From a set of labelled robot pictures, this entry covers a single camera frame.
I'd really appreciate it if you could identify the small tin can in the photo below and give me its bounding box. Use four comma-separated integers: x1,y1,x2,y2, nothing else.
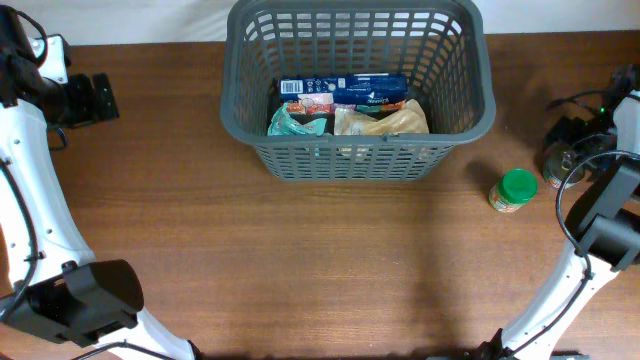
542,150,577,189

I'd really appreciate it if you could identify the green lid jar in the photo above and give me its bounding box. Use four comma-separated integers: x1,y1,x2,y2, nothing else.
488,168,538,213

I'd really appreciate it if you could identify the grey plastic basket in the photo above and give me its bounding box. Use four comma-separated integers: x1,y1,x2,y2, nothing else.
220,0,496,181

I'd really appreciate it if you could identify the teal snack packet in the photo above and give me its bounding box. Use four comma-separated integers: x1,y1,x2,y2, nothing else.
267,105,328,137

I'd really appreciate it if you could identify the tan paper pouch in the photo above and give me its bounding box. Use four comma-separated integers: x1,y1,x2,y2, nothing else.
334,99,429,136

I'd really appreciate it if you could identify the blue cardboard box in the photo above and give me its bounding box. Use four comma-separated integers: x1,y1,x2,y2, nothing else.
277,73,408,115

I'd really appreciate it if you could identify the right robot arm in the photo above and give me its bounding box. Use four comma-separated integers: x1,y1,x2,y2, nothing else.
469,64,639,359

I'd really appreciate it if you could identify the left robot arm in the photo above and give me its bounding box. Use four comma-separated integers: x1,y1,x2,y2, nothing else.
1,6,200,359

